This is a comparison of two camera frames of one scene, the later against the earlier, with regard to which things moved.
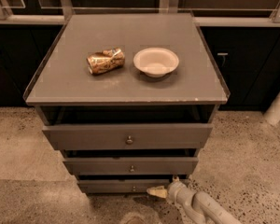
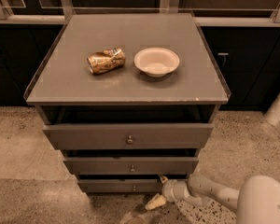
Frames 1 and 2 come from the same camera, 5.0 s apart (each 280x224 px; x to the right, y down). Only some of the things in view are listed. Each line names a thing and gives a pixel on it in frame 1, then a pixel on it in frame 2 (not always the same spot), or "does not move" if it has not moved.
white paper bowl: (156, 62) does not move
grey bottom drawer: (120, 186) does not move
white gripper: (173, 190) to (169, 190)
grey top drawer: (130, 136) does not move
